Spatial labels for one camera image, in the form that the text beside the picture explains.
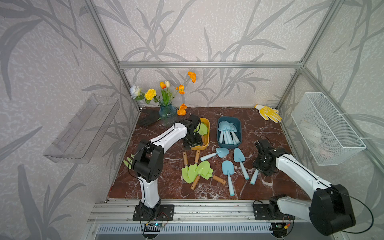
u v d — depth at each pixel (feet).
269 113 3.85
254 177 2.74
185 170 2.85
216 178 2.76
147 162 1.61
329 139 1.99
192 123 2.23
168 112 3.35
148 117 3.77
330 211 1.32
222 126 3.42
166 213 2.38
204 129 3.36
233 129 3.43
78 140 2.18
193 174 2.81
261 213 2.38
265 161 2.00
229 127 3.36
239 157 3.07
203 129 3.36
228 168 2.92
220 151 3.08
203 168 2.89
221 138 3.25
